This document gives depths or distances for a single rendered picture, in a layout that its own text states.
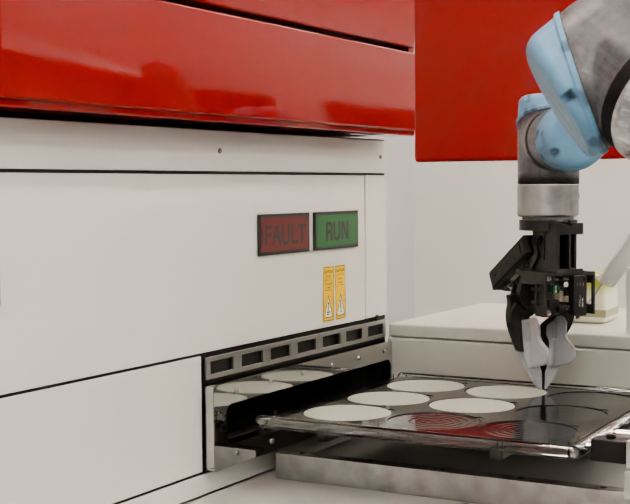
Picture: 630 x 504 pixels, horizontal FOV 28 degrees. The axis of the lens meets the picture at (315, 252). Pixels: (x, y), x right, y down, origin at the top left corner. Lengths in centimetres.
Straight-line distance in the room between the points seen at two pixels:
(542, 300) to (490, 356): 18
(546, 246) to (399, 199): 368
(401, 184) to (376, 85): 362
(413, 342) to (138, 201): 59
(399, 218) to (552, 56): 419
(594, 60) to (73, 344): 54
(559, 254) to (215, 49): 50
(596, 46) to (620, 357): 68
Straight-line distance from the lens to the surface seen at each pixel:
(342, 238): 163
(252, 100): 136
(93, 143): 122
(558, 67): 103
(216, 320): 139
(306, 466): 145
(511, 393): 157
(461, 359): 171
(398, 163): 520
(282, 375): 149
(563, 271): 153
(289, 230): 151
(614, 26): 104
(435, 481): 138
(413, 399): 152
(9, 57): 106
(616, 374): 164
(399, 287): 522
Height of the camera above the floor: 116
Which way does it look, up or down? 3 degrees down
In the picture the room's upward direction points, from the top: straight up
